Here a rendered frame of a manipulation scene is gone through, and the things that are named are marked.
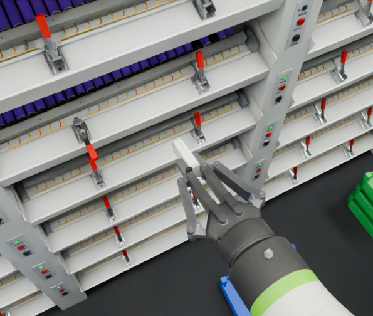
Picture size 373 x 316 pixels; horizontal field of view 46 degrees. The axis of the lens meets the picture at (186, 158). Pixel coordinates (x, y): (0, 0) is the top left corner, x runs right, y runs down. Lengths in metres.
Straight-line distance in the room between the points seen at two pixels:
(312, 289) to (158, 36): 0.47
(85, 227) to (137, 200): 0.16
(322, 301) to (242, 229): 0.13
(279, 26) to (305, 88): 0.36
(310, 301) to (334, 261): 1.27
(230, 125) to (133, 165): 0.27
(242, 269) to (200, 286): 1.13
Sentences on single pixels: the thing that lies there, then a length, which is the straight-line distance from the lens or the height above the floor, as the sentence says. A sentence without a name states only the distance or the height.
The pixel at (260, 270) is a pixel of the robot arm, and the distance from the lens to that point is 0.55.
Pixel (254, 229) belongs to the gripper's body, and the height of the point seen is 1.09.
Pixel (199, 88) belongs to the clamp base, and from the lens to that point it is 0.93.
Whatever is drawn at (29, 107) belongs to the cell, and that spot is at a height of 0.94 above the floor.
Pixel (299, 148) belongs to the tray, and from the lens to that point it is 1.61.
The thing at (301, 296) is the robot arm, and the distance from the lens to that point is 0.53.
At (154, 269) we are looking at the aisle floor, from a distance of 1.70.
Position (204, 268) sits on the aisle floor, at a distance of 1.70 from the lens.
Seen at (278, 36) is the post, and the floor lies 0.99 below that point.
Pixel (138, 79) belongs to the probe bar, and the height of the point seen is 0.94.
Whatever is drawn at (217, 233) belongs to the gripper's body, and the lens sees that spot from 0.61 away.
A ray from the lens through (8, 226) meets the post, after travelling 1.05.
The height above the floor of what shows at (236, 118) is 0.70.
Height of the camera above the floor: 1.63
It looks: 59 degrees down
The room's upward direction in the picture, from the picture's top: straight up
